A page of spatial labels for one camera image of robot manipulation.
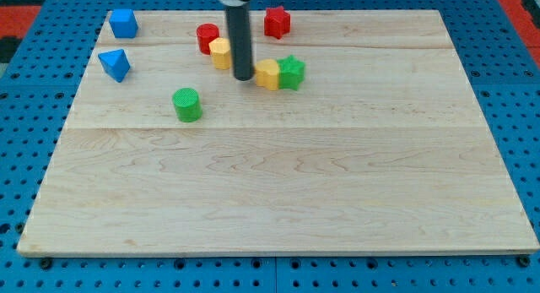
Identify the yellow hexagon block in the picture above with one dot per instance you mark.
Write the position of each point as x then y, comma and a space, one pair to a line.
220, 53

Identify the blue triangle block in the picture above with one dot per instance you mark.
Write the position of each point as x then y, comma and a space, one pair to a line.
115, 64

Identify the yellow heart block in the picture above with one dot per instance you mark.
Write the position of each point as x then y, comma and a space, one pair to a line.
267, 74

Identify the green star block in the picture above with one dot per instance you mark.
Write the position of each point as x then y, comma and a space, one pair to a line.
291, 72

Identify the light wooden board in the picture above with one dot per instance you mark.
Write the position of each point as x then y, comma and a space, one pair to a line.
382, 151

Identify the green cylinder block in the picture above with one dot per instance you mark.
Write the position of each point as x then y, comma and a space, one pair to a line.
187, 105

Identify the red star block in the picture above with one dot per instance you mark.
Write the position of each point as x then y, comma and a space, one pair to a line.
277, 22

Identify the red cylinder block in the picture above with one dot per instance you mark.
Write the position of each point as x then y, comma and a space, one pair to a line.
206, 33

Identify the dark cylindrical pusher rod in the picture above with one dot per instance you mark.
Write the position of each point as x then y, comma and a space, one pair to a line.
239, 30

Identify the blue cube block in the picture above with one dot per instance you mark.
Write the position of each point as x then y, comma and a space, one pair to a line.
123, 23

